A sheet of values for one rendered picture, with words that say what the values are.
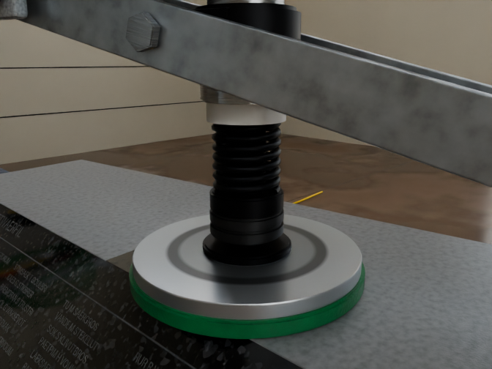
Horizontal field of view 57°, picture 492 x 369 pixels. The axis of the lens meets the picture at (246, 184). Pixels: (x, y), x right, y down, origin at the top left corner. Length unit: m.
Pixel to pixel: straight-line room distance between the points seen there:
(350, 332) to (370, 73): 0.19
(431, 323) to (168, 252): 0.23
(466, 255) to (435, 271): 0.06
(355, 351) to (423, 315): 0.08
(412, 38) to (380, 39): 0.41
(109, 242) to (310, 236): 0.23
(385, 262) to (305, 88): 0.24
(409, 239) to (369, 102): 0.28
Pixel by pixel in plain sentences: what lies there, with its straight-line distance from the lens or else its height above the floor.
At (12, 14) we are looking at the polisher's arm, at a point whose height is 1.08.
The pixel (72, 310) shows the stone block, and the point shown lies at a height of 0.80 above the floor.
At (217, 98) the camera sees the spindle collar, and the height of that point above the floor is 1.01.
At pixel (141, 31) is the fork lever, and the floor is 1.06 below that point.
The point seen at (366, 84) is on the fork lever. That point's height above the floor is 1.03.
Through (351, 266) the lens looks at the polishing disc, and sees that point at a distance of 0.41.
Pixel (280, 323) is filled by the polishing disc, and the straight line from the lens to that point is 0.35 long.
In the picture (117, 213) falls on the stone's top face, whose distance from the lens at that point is 0.64.
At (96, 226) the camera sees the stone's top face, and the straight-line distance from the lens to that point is 0.60.
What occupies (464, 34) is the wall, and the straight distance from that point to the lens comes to 5.52.
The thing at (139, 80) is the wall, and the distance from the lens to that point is 6.14.
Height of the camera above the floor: 1.04
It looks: 15 degrees down
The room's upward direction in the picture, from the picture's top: straight up
